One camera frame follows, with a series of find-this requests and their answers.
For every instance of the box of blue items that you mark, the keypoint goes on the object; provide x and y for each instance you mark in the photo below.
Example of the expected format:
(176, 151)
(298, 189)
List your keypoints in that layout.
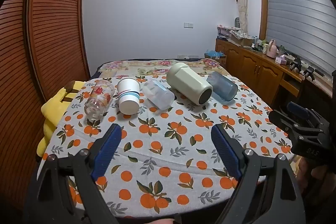
(215, 57)

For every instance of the small desk fan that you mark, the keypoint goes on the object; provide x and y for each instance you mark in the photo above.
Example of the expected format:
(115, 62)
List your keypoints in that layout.
(237, 22)

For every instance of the white wall switch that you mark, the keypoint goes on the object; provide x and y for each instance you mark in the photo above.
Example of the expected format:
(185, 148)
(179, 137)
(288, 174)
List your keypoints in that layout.
(188, 24)

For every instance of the orange fruit print bedsheet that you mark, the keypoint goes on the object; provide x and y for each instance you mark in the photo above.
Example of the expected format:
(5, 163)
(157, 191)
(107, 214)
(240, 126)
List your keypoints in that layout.
(168, 153)

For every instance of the blue translucent cup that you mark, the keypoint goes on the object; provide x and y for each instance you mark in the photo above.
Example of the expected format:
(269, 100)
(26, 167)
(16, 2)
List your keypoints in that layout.
(223, 86)

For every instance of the white striped paper cup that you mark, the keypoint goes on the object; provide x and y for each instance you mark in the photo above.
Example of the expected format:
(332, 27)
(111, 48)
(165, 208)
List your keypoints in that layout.
(127, 94)

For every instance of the wooden louvered wardrobe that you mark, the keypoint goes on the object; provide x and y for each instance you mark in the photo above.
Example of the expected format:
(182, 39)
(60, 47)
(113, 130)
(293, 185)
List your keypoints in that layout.
(52, 29)

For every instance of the pink kettle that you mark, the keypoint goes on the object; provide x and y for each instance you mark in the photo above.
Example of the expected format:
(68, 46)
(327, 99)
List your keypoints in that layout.
(272, 49)

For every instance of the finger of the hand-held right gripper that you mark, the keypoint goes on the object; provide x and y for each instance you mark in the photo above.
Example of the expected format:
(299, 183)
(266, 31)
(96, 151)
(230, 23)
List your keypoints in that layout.
(282, 119)
(298, 109)

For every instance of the cardboard box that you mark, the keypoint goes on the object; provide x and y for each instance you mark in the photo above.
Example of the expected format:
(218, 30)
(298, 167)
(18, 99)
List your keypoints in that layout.
(242, 39)

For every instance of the pink tissue box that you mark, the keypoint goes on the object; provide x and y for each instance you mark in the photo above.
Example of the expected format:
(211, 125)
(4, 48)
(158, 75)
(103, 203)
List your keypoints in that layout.
(282, 59)

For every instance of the floral blanket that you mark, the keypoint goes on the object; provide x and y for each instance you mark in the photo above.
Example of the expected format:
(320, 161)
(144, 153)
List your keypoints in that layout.
(149, 66)

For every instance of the grey window blind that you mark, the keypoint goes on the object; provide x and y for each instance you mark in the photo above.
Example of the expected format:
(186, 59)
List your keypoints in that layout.
(296, 16)

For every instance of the wooden cabinet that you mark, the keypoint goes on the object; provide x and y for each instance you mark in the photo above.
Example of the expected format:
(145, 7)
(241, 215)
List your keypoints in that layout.
(252, 69)

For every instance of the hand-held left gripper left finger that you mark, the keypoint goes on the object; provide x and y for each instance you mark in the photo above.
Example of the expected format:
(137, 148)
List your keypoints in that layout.
(108, 148)

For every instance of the wooden window frame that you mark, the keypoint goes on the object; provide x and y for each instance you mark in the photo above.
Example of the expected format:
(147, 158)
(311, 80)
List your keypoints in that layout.
(262, 3)

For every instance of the floral print glass cup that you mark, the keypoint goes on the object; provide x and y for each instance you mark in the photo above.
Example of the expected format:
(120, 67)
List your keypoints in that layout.
(98, 100)

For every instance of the clear plastic cup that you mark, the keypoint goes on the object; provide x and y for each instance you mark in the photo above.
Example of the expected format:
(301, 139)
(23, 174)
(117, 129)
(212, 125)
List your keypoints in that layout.
(158, 95)

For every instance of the yellow plush toy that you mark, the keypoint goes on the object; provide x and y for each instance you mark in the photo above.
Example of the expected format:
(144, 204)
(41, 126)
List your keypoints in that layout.
(52, 111)

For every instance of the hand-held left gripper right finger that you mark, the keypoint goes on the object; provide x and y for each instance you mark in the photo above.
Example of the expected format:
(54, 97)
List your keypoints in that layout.
(224, 148)

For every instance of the cream faceted cup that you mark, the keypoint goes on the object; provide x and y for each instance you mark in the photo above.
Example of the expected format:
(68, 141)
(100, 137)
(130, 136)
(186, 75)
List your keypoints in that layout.
(185, 82)

